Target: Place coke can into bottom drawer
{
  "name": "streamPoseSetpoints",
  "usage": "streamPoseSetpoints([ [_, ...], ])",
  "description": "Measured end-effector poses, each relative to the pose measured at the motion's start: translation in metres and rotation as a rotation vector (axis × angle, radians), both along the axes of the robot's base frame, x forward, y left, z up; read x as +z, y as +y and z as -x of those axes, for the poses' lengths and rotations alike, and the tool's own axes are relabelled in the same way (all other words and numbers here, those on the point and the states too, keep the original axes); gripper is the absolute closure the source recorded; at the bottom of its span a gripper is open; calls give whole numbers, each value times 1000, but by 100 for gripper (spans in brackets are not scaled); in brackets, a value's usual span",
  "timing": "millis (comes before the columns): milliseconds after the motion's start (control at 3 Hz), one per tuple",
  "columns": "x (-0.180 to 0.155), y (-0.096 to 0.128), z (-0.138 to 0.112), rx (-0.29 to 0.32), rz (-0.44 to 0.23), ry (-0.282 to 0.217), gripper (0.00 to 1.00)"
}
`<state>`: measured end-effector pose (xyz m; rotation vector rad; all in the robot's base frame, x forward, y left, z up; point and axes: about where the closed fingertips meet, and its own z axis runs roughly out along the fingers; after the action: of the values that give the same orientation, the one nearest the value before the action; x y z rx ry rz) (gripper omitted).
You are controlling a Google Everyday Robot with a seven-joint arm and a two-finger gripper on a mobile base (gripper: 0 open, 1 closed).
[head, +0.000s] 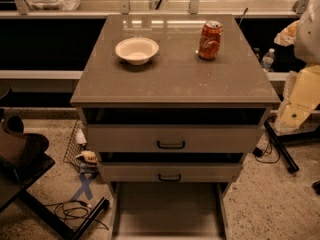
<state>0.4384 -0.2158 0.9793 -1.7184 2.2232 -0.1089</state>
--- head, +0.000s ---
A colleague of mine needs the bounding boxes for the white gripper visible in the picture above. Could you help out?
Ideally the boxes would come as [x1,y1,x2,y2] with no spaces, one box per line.
[275,65,320,133]

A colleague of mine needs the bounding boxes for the red coke can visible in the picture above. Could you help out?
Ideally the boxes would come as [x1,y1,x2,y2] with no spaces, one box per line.
[198,20,222,60]

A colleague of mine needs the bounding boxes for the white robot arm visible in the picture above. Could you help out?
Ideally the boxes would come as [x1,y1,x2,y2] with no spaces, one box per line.
[274,0,320,133]

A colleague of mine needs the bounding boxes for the grey drawer cabinet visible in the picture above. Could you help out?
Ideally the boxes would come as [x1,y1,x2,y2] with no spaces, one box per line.
[69,13,282,240]

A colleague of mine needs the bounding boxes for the open grey bottom drawer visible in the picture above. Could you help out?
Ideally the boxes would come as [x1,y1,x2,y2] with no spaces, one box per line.
[108,183,232,240]

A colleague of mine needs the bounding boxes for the grey upper drawer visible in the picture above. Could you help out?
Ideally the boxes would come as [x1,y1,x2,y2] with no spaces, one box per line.
[87,125,264,153]

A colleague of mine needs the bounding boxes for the grey middle drawer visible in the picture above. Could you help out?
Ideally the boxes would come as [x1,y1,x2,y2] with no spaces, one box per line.
[98,162,242,182]

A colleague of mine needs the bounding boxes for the clear water bottle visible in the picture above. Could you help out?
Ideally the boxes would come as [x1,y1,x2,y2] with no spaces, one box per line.
[260,48,275,72]

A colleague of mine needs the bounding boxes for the black stand leg right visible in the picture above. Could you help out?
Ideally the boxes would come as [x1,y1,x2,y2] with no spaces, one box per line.
[264,121,299,174]

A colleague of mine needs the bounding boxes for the white paper bowl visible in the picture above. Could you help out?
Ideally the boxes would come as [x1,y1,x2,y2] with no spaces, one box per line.
[115,38,159,65]

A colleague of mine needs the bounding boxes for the blue tape cross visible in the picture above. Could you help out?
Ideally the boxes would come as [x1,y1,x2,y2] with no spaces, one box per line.
[71,174,97,200]

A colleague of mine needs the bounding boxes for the dark chair left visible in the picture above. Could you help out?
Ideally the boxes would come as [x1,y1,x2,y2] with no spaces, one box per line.
[0,116,54,211]

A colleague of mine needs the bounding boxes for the black table leg left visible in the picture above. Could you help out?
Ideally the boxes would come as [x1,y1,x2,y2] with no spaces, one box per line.
[18,191,110,240]

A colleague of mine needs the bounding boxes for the wire mesh basket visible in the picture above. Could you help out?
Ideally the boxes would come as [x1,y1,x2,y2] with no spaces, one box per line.
[63,121,81,172]

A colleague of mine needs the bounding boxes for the black cable on floor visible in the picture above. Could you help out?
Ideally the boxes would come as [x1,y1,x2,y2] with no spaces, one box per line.
[44,199,110,231]

